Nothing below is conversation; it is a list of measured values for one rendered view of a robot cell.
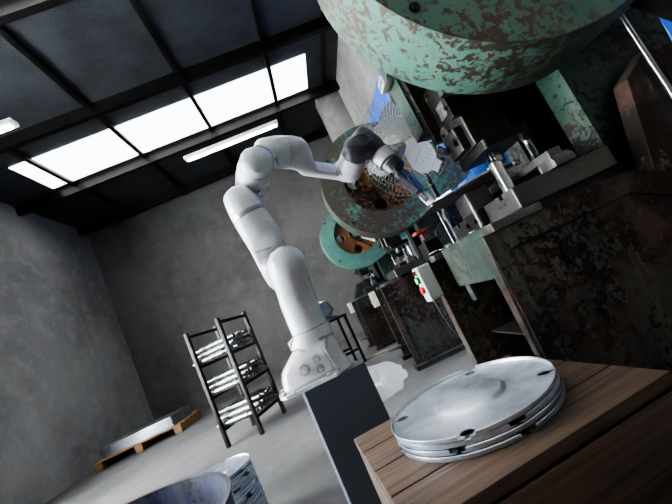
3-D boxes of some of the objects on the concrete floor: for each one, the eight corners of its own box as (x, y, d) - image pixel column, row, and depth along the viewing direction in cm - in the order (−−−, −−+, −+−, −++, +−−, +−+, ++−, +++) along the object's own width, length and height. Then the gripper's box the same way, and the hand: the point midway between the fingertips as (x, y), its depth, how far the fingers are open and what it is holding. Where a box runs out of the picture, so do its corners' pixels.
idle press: (410, 385, 229) (298, 146, 254) (388, 362, 326) (309, 191, 351) (620, 283, 238) (493, 62, 264) (538, 291, 336) (451, 129, 361)
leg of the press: (633, 510, 73) (430, 129, 86) (592, 484, 85) (417, 150, 98) (973, 317, 82) (742, -3, 95) (894, 316, 94) (697, 31, 107)
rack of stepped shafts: (268, 432, 274) (221, 315, 288) (220, 451, 285) (177, 337, 299) (291, 410, 315) (249, 308, 329) (248, 427, 326) (209, 328, 340)
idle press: (372, 356, 396) (307, 214, 422) (359, 350, 493) (307, 235, 518) (491, 298, 419) (423, 166, 444) (457, 302, 515) (402, 194, 541)
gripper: (392, 171, 142) (435, 213, 134) (375, 170, 132) (421, 216, 124) (404, 156, 138) (449, 198, 130) (387, 153, 128) (435, 199, 120)
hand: (428, 200), depth 128 cm, fingers closed
